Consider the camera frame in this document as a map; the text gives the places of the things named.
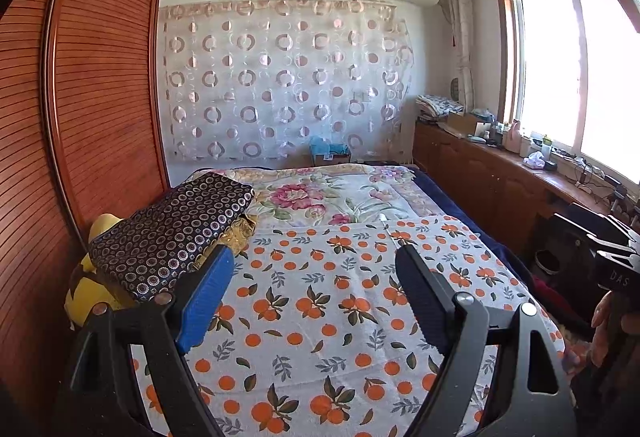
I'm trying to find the white patterned window curtain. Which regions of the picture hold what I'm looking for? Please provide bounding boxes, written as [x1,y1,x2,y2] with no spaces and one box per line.
[442,0,476,112]

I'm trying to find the wooden framed window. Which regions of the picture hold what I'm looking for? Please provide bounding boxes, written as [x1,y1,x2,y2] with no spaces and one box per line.
[492,0,640,188]

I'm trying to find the yellow plush toy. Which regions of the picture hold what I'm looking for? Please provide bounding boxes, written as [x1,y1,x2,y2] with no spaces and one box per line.
[65,213,138,330]

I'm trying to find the wooden low cabinet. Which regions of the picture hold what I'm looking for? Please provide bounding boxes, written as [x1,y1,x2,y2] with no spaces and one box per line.
[412,122,640,268]

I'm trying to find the gold cloth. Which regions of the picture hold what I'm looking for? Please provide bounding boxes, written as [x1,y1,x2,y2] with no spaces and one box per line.
[192,214,258,273]

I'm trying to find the pink bottle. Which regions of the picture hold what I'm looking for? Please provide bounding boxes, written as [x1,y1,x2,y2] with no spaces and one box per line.
[504,119,523,152]

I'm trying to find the navy blue blanket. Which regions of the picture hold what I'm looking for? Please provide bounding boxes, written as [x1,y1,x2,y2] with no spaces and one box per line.
[407,167,538,298]

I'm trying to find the black charging cables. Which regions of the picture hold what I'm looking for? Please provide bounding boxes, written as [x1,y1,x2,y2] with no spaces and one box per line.
[570,157,631,202]

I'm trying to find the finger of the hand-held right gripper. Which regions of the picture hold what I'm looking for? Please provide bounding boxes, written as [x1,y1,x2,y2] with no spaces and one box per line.
[552,212,636,245]
[587,237,640,263]

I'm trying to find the wooden slatted wardrobe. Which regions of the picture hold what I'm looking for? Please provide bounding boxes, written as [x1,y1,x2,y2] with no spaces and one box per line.
[0,0,171,368]

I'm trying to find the cardboard box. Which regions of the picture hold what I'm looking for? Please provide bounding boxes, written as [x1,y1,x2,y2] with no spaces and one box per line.
[446,111,483,132]

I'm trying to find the sheer circle-pattern curtain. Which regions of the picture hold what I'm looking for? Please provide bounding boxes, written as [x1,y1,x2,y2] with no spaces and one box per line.
[159,0,416,162]

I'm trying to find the white-rimmed dark bin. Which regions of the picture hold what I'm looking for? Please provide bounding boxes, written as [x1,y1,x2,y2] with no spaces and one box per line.
[534,249,566,275]

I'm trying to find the stack of folded cloths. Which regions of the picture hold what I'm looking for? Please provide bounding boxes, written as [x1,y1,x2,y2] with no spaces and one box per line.
[416,93,466,124]

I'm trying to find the orange fruit print sheet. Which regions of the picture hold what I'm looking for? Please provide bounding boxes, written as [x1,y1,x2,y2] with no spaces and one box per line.
[127,214,566,437]

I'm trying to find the person's right hand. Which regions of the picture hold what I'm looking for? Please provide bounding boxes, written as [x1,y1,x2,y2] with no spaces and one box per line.
[590,289,626,368]

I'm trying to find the red cloth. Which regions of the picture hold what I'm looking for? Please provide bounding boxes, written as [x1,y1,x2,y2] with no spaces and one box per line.
[530,274,591,333]

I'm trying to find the floral blanket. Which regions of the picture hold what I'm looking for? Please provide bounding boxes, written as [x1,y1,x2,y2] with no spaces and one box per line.
[187,162,441,230]

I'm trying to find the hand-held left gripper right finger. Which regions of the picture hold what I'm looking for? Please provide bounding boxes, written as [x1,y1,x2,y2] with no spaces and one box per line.
[394,244,578,437]

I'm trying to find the person's right forearm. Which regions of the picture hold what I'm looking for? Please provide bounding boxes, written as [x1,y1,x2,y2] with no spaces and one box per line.
[572,357,640,437]

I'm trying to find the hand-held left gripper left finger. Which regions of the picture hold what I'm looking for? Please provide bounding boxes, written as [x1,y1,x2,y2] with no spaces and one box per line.
[50,246,237,437]

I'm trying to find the navy circle-print garment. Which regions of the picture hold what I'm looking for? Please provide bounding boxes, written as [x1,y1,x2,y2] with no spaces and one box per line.
[87,172,256,303]

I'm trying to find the blue box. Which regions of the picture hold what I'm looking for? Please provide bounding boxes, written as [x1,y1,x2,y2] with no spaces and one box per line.
[309,137,351,165]

